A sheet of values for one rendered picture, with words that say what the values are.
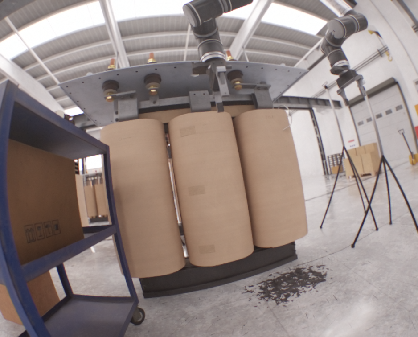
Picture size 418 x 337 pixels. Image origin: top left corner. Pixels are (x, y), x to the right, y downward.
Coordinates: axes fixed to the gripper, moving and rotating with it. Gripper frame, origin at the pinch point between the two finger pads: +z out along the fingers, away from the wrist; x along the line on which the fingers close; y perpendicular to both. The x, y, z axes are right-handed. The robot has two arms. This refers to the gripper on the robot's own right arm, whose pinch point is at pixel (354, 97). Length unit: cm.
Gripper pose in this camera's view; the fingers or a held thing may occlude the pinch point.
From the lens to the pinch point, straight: 108.5
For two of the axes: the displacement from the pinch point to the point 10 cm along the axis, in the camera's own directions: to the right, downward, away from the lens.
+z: 1.6, 9.8, -1.0
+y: 9.9, -1.6, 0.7
